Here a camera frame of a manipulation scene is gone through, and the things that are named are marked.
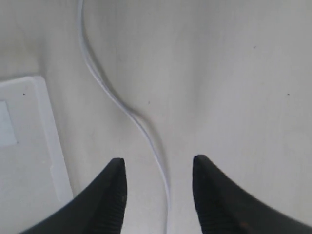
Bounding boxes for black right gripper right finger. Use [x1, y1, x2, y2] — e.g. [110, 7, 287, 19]
[193, 155, 312, 234]

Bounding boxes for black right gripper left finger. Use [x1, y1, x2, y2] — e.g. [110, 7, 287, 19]
[24, 158, 127, 234]

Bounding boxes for white wired earphones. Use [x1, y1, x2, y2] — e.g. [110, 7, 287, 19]
[77, 0, 171, 234]

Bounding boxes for clear plastic storage case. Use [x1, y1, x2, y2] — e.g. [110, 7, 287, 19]
[0, 77, 73, 234]

